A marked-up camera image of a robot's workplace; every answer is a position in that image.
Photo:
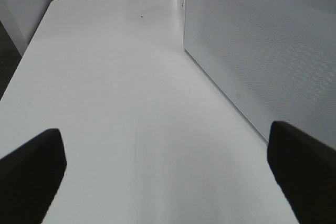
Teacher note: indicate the white microwave door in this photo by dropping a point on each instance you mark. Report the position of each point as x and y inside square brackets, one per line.
[274, 59]

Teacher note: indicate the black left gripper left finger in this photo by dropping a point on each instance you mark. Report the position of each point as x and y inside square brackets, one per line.
[31, 176]

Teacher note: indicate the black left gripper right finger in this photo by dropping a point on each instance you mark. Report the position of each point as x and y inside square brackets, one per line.
[304, 169]

